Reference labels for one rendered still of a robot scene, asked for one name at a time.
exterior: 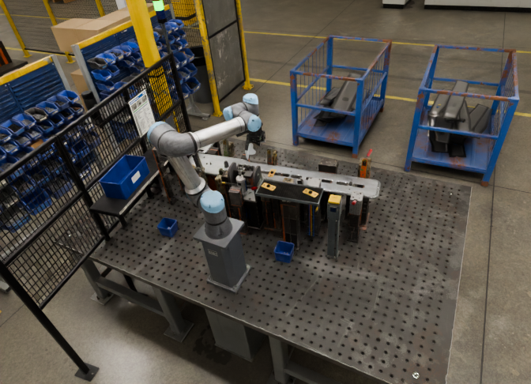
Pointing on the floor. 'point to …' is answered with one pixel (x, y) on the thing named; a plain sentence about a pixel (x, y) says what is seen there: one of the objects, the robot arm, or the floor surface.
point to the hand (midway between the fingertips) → (252, 152)
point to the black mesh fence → (87, 371)
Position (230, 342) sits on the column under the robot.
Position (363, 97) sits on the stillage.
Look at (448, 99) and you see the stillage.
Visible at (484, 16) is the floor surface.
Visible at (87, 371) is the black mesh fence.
